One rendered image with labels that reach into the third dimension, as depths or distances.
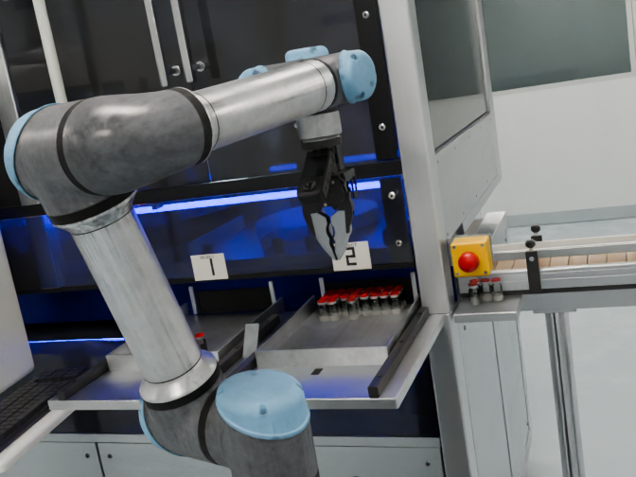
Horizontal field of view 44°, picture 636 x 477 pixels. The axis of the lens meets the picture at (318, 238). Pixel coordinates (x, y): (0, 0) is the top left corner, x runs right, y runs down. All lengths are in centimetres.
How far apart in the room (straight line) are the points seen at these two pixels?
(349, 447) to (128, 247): 97
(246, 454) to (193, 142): 40
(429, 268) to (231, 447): 72
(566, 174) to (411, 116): 469
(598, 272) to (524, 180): 457
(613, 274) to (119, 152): 111
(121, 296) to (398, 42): 80
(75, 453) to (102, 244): 127
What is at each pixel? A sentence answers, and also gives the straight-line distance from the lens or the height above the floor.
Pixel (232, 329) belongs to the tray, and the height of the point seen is 88.
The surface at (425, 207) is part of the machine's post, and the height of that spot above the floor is 111.
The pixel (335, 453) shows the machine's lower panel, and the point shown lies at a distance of 187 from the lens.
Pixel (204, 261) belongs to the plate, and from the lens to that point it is 181.
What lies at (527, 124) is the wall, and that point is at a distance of 619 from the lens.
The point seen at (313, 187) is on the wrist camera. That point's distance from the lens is 127.
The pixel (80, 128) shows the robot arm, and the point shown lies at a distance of 92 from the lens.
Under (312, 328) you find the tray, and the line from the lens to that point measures 169.
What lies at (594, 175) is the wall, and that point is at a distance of 623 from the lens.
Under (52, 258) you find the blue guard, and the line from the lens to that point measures 204.
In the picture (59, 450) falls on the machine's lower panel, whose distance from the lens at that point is 227.
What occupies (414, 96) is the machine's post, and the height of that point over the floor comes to 133.
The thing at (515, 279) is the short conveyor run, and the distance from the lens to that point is 173.
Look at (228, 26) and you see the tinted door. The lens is 171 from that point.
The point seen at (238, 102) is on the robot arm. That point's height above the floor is 139.
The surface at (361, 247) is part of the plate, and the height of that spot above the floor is 104.
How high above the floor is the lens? 140
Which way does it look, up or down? 12 degrees down
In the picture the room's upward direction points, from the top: 10 degrees counter-clockwise
